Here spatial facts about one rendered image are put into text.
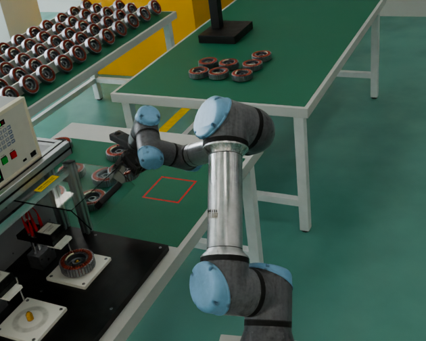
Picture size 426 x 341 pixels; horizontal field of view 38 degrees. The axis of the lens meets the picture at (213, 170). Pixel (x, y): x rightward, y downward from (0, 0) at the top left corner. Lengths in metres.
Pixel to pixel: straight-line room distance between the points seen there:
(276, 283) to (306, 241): 1.77
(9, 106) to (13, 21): 3.88
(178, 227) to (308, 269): 1.09
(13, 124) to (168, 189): 0.74
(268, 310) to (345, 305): 1.43
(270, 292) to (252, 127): 0.41
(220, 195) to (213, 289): 0.23
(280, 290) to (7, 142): 0.91
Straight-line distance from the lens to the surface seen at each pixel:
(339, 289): 2.98
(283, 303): 1.51
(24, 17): 5.85
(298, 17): 4.23
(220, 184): 1.48
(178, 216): 2.22
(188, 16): 5.21
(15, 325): 1.91
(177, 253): 2.05
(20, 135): 1.93
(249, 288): 1.44
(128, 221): 2.25
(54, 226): 2.01
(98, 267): 2.01
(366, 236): 3.30
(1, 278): 1.86
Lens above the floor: 1.98
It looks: 30 degrees down
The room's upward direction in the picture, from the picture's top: 8 degrees counter-clockwise
